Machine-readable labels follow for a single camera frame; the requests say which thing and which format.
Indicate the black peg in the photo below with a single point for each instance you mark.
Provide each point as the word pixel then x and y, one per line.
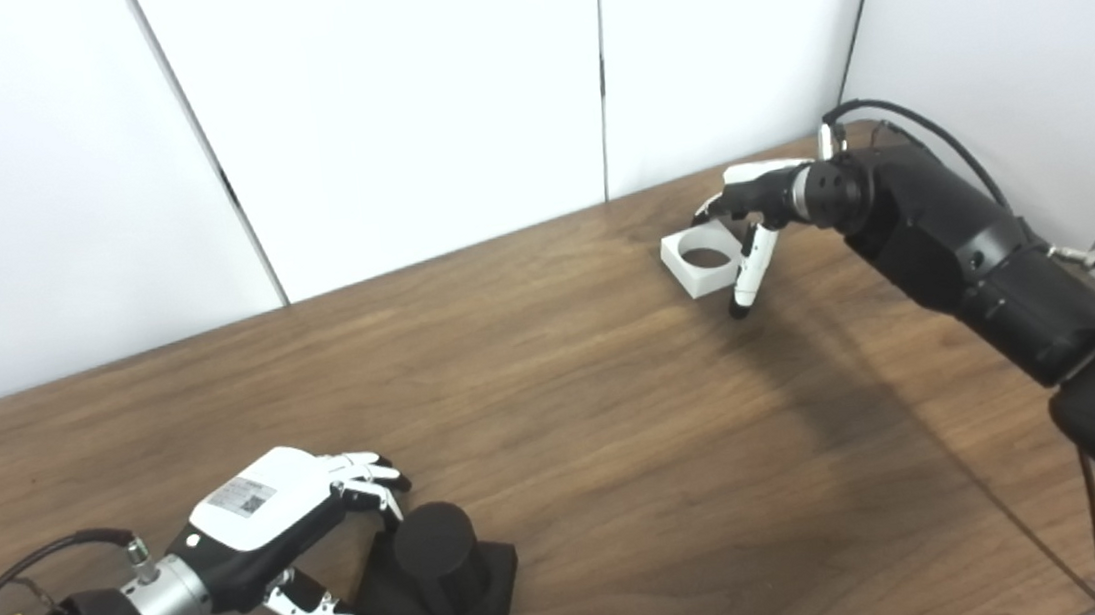
pixel 441 559

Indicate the white square piece with hole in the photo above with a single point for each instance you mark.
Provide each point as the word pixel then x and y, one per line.
pixel 706 280

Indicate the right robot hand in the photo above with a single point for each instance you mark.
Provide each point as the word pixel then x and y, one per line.
pixel 762 191

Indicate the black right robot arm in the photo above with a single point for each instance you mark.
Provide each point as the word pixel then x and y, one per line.
pixel 953 238

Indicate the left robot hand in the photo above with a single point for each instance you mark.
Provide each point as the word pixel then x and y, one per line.
pixel 264 495

